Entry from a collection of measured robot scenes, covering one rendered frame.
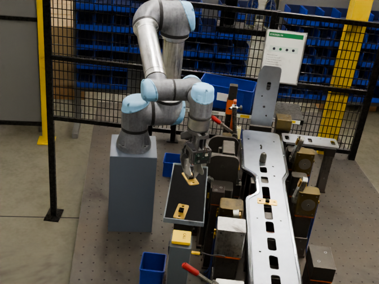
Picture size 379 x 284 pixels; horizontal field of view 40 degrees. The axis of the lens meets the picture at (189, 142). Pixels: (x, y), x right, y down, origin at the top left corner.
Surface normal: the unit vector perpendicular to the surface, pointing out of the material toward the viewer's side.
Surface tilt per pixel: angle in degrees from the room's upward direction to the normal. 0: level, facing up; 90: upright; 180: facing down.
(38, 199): 0
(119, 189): 90
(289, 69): 90
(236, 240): 90
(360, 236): 0
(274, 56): 90
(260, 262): 0
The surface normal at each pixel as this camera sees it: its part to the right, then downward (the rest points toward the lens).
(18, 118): 0.09, 0.48
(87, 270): 0.10, -0.87
